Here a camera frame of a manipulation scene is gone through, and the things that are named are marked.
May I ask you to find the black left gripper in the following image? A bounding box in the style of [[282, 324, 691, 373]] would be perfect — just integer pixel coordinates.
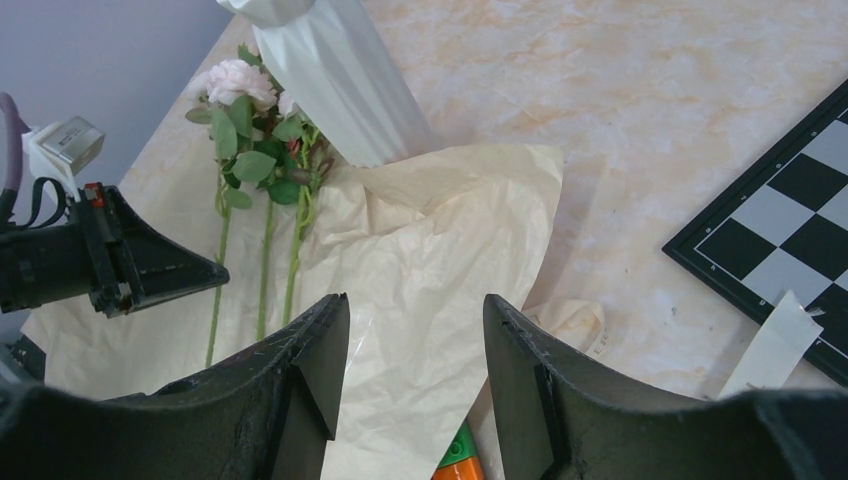
[[1, 184, 230, 317]]

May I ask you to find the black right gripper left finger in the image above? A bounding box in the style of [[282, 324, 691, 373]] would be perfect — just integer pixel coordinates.
[[1, 294, 350, 479]]

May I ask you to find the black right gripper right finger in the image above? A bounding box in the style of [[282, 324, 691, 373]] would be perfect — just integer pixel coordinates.
[[483, 294, 847, 479]]

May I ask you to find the orange paper flower bouquet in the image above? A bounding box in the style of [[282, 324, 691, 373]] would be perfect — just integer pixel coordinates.
[[23, 144, 574, 479]]

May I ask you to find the white ribbed vase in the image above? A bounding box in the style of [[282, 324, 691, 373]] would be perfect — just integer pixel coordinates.
[[221, 0, 439, 167]]

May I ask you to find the green cube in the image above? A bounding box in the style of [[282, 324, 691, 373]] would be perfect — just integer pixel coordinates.
[[437, 421, 478, 469]]

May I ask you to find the artificial flower bunch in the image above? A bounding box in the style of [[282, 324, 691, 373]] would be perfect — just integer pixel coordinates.
[[184, 43, 337, 340]]

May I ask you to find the black grey checkerboard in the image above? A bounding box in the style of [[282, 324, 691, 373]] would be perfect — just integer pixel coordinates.
[[662, 84, 847, 386]]

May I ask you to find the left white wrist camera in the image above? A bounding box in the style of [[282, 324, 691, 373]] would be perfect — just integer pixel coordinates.
[[21, 116, 105, 201]]

